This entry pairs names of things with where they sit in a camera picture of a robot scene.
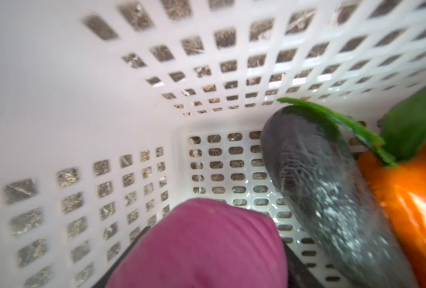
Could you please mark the dark toy eggplant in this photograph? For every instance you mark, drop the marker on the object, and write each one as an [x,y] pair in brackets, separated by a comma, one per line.
[310,164]

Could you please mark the orange toy pumpkin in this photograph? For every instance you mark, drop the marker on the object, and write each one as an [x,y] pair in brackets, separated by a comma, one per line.
[401,191]

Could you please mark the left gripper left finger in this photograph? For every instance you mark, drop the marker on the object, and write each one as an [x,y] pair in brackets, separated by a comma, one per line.
[105,279]

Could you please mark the white perforated plastic basket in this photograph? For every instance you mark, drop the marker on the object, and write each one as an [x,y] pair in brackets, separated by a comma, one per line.
[112,113]

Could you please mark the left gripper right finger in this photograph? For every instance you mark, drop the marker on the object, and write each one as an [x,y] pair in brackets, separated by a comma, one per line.
[299,275]

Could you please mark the purple toy onion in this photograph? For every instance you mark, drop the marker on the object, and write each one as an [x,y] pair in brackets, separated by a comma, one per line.
[204,243]

